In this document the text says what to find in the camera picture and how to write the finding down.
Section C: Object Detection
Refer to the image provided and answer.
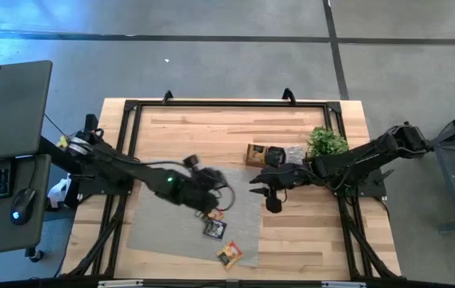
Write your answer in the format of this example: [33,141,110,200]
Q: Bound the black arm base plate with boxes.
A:
[330,167,388,198]
[69,162,137,197]

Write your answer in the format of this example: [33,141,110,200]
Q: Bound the white orange tea packet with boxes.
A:
[283,144,306,165]

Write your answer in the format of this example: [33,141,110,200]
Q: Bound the green artificial plant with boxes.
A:
[305,126,349,158]

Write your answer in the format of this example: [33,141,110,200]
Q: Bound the grey woven placemat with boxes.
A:
[126,162,265,269]

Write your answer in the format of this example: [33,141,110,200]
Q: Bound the brown wooden compartment tray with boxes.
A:
[245,142,307,169]

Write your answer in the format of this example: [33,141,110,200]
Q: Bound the black floor cable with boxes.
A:
[43,113,68,137]

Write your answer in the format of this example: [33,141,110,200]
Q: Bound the grey two-tier desk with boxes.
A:
[0,59,54,259]

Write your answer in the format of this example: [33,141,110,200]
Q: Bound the black computer mouse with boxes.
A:
[10,187,38,226]

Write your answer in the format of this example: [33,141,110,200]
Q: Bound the black desk leg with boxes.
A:
[37,114,99,175]

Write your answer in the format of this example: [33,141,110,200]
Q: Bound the yellow orange tea packet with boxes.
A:
[202,210,226,222]
[246,143,268,166]
[216,240,245,270]

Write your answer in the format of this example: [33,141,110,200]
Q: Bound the white plastic object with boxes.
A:
[46,177,72,210]

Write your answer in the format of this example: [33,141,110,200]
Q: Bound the white frame bracket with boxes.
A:
[97,279,144,288]
[321,281,368,288]

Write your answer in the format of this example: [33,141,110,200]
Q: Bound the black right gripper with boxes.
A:
[249,160,314,215]

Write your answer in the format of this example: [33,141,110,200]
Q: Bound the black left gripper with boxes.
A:
[178,154,233,216]

